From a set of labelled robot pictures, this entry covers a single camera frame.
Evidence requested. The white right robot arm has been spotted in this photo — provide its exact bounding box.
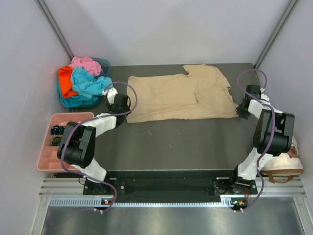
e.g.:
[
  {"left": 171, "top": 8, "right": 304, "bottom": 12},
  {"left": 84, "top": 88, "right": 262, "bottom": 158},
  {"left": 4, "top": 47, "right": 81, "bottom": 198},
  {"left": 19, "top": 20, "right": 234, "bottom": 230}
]
[{"left": 228, "top": 85, "right": 295, "bottom": 194}]

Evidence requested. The pink t shirt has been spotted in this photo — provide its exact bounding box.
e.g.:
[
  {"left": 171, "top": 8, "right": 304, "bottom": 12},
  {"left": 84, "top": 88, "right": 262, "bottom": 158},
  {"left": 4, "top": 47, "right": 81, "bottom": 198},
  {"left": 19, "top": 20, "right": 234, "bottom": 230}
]
[{"left": 69, "top": 56, "right": 102, "bottom": 77}]

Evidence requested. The aluminium frame post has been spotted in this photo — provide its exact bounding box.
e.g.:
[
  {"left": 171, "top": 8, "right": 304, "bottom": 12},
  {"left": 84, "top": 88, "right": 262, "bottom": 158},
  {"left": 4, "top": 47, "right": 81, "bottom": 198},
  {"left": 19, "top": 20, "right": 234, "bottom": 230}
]
[
  {"left": 253, "top": 0, "right": 299, "bottom": 69},
  {"left": 35, "top": 0, "right": 74, "bottom": 60}
]

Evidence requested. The aluminium frame post right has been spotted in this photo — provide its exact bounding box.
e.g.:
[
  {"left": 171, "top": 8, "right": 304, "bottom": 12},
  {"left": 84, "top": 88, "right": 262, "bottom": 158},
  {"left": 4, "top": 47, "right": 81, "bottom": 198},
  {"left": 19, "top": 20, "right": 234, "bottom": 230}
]
[{"left": 253, "top": 0, "right": 299, "bottom": 69}]

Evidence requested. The orange t shirt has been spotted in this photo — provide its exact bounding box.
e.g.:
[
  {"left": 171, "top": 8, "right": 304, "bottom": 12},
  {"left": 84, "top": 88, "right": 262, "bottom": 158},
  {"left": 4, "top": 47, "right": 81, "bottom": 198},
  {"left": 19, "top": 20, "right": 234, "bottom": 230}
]
[{"left": 58, "top": 66, "right": 78, "bottom": 98}]

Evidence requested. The pink compartment tray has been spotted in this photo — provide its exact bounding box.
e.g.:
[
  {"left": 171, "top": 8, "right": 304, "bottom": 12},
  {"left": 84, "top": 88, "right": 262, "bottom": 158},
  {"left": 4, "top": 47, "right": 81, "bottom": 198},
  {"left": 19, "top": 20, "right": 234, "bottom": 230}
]
[{"left": 37, "top": 112, "right": 94, "bottom": 173}]

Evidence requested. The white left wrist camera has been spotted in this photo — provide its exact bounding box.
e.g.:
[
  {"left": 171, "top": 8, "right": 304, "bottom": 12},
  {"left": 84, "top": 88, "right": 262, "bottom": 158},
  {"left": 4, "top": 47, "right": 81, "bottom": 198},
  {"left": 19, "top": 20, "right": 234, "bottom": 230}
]
[{"left": 102, "top": 88, "right": 118, "bottom": 105}]

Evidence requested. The slotted cable duct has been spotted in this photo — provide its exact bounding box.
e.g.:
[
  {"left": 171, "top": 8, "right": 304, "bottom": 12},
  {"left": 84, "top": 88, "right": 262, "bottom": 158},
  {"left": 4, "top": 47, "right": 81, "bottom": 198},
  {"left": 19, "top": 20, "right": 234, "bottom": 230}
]
[{"left": 48, "top": 197, "right": 247, "bottom": 209}]

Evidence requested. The teal plastic basket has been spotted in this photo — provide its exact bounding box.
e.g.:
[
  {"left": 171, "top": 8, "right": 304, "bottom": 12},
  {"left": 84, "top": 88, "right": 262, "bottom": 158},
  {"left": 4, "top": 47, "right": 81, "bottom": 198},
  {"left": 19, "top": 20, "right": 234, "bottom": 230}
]
[{"left": 56, "top": 57, "right": 112, "bottom": 110}]

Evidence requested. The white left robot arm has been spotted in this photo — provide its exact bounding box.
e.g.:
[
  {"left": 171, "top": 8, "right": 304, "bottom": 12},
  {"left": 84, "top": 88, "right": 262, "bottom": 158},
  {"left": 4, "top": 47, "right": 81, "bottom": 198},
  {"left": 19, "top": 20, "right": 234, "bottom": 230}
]
[{"left": 57, "top": 94, "right": 131, "bottom": 194}]

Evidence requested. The dark patterned rolled item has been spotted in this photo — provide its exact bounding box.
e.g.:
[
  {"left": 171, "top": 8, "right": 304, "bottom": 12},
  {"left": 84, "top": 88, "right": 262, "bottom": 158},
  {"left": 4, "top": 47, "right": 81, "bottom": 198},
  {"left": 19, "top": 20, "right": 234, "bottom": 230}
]
[
  {"left": 51, "top": 136, "right": 62, "bottom": 146},
  {"left": 50, "top": 125, "right": 65, "bottom": 136}
]

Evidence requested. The aluminium frame post left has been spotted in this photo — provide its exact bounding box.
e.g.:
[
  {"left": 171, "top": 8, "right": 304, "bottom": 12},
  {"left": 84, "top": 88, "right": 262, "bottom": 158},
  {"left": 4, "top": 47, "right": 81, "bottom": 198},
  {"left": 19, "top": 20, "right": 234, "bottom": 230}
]
[{"left": 35, "top": 0, "right": 74, "bottom": 60}]

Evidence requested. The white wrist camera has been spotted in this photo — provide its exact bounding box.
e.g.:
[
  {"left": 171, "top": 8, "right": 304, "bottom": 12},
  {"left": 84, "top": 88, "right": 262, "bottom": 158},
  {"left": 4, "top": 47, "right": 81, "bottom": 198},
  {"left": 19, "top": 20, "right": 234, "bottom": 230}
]
[
  {"left": 102, "top": 88, "right": 118, "bottom": 105},
  {"left": 260, "top": 88, "right": 269, "bottom": 102}
]

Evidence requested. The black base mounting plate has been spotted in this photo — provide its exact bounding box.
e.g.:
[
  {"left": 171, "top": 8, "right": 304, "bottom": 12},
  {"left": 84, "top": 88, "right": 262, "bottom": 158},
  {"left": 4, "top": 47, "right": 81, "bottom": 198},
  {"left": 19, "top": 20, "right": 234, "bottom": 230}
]
[{"left": 83, "top": 177, "right": 235, "bottom": 203}]

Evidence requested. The beige t shirt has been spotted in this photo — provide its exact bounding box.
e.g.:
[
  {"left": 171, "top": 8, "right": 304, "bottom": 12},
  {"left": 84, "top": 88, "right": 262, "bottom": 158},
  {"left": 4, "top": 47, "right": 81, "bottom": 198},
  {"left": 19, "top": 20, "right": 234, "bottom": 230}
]
[{"left": 127, "top": 64, "right": 238, "bottom": 123}]

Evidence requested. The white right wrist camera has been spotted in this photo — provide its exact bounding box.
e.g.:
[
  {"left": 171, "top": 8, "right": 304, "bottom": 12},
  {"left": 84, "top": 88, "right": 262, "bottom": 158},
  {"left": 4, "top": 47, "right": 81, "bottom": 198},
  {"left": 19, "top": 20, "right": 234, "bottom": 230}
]
[{"left": 260, "top": 88, "right": 269, "bottom": 102}]

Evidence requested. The cyan t shirt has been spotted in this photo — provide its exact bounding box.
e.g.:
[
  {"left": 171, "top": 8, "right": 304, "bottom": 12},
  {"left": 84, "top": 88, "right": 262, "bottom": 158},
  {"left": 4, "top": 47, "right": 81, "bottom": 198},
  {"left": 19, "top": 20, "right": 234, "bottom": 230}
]
[{"left": 57, "top": 67, "right": 112, "bottom": 109}]

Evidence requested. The cream fabric storage bag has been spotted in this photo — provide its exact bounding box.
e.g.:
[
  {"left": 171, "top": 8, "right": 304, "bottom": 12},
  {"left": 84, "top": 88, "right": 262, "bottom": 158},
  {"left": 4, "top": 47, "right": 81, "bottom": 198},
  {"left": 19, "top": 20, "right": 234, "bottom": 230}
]
[{"left": 260, "top": 137, "right": 304, "bottom": 184}]

